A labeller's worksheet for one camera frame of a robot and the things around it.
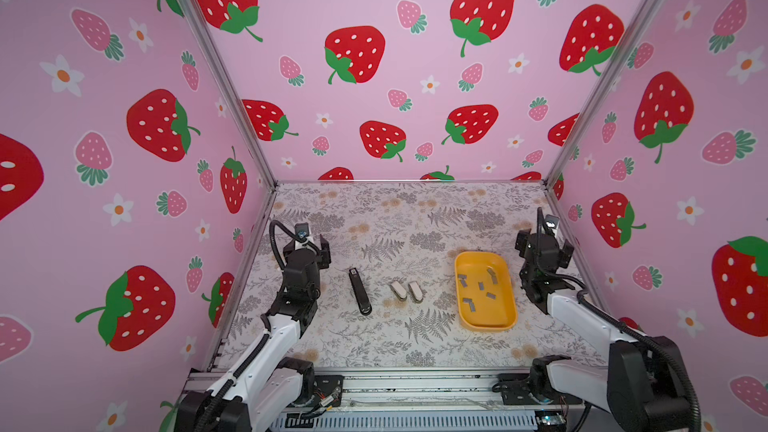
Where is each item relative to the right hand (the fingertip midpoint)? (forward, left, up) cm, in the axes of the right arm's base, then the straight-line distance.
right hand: (544, 233), depth 84 cm
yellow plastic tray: (-18, +13, -18) cm, 28 cm away
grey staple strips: (-10, +15, -18) cm, 25 cm away
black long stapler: (-17, +52, -16) cm, 57 cm away
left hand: (-10, +66, +3) cm, 67 cm away
